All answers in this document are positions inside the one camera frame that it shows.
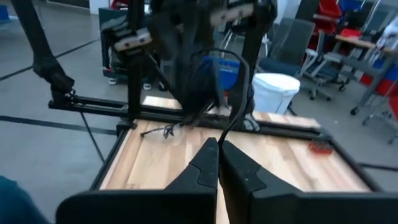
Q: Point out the blue storage bin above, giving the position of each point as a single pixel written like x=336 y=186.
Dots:
x=351 y=4

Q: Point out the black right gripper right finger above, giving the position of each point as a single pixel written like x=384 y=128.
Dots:
x=245 y=186

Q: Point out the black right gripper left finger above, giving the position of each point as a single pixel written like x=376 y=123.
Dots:
x=199 y=174

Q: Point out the small red ridged block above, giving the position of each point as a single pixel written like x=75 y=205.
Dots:
x=320 y=147

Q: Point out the blue plastic crate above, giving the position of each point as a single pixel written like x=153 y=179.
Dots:
x=228 y=74

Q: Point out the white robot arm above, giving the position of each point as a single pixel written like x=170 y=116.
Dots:
x=390 y=35

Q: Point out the red tilted shelf bin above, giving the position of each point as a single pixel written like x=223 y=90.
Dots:
x=329 y=7
x=351 y=32

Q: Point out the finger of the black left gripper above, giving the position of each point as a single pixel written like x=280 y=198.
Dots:
x=188 y=49
x=210 y=46

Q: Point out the wooden top work table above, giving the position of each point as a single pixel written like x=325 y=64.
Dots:
x=351 y=42

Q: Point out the grey office chair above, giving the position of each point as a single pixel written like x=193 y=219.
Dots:
x=292 y=40

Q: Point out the white plastic bin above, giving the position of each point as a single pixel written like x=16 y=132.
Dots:
x=273 y=90

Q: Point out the person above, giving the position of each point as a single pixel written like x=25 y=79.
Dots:
x=15 y=202

